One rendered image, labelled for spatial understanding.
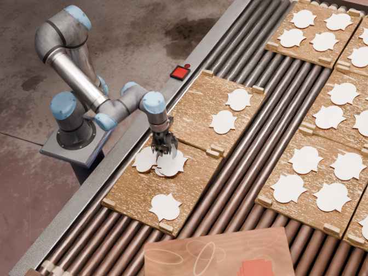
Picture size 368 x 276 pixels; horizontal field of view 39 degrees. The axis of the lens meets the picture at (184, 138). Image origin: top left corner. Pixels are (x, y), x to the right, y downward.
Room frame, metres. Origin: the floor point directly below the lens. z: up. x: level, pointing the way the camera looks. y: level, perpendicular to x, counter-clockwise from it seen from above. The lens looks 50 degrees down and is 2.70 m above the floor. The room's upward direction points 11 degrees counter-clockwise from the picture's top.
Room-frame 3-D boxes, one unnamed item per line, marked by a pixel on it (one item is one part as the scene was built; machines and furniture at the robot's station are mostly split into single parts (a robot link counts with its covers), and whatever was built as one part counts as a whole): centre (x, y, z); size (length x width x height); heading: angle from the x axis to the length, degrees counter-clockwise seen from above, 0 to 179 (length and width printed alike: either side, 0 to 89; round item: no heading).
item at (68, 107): (1.67, 0.48, 1.06); 0.13 x 0.12 x 0.14; 127
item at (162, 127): (1.33, 0.08, 1.24); 0.08 x 0.08 x 0.05
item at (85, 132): (1.67, 0.49, 0.94); 0.15 x 0.15 x 0.10
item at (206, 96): (1.61, -0.15, 0.93); 0.41 x 0.35 x 0.02; 141
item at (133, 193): (1.28, 0.12, 0.93); 0.41 x 0.35 x 0.02; 143
